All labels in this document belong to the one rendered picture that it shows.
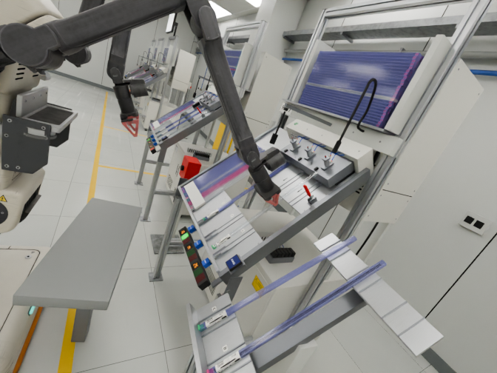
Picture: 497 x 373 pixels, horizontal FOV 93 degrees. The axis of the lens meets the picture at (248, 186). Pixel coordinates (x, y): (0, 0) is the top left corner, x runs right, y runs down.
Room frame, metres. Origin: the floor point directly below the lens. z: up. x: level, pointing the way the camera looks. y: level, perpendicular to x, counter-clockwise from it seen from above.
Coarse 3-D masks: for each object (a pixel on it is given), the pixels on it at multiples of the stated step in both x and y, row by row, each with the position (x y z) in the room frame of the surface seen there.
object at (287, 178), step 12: (264, 144) 1.38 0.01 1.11; (276, 144) 1.35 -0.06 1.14; (288, 168) 1.13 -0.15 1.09; (276, 180) 1.07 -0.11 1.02; (288, 180) 1.05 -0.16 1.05; (300, 180) 1.03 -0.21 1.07; (312, 180) 1.01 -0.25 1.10; (300, 192) 0.96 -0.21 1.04; (312, 192) 0.94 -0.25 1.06; (324, 192) 0.93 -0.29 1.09; (300, 204) 0.90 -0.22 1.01
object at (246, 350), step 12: (384, 264) 0.55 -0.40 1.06; (360, 276) 0.53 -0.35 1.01; (348, 288) 0.51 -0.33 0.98; (324, 300) 0.49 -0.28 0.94; (300, 312) 0.47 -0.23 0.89; (312, 312) 0.47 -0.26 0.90; (288, 324) 0.44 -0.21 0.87; (264, 336) 0.43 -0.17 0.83; (252, 348) 0.40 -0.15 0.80; (216, 372) 0.37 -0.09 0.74
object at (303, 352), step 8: (304, 344) 0.46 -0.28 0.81; (312, 344) 0.47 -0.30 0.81; (296, 352) 0.45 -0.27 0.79; (304, 352) 0.46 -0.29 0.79; (312, 352) 0.47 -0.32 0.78; (280, 360) 0.47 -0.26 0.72; (288, 360) 0.45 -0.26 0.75; (296, 360) 0.45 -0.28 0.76; (304, 360) 0.47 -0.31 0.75; (272, 368) 0.48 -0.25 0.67; (280, 368) 0.46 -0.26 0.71; (288, 368) 0.45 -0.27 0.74; (296, 368) 0.46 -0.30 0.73
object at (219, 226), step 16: (224, 192) 1.10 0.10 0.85; (208, 208) 1.03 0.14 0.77; (208, 224) 0.93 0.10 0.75; (224, 224) 0.90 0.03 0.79; (240, 224) 0.88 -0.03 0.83; (208, 240) 0.85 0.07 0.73; (240, 240) 0.81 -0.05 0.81; (256, 240) 0.80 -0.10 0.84; (224, 256) 0.76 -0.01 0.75; (240, 256) 0.75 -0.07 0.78
